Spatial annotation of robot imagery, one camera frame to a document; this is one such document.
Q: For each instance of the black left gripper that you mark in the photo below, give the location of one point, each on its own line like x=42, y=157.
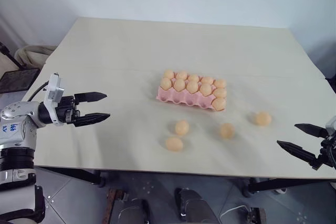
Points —
x=67, y=108

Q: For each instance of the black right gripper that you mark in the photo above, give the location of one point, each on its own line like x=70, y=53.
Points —
x=330, y=150

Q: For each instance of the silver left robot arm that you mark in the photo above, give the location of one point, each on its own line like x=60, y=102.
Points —
x=15, y=119

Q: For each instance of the black pad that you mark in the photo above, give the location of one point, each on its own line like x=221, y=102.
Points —
x=18, y=78

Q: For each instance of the pink egg carton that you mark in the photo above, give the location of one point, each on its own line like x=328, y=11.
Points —
x=183, y=98

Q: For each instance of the beige egg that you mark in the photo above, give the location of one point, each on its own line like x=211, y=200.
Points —
x=193, y=78
x=182, y=127
x=207, y=80
x=220, y=83
x=227, y=130
x=168, y=73
x=192, y=86
x=220, y=93
x=205, y=89
x=174, y=144
x=181, y=75
x=166, y=83
x=219, y=104
x=179, y=84
x=263, y=118

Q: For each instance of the black table leg with caster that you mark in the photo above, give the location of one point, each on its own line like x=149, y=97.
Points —
x=275, y=186
x=78, y=175

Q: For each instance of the beige fabric bag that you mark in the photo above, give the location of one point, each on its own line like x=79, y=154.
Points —
x=31, y=56

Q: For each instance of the black stand pole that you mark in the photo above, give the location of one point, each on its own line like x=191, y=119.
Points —
x=8, y=53

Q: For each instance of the dark rounded shape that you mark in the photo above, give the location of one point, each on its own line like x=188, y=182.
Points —
x=194, y=205

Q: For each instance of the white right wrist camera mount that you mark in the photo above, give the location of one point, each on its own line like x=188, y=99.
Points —
x=331, y=125

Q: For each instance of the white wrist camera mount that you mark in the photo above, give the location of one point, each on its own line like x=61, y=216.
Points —
x=331, y=125
x=53, y=90

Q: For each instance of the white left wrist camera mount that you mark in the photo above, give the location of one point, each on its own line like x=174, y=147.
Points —
x=53, y=90

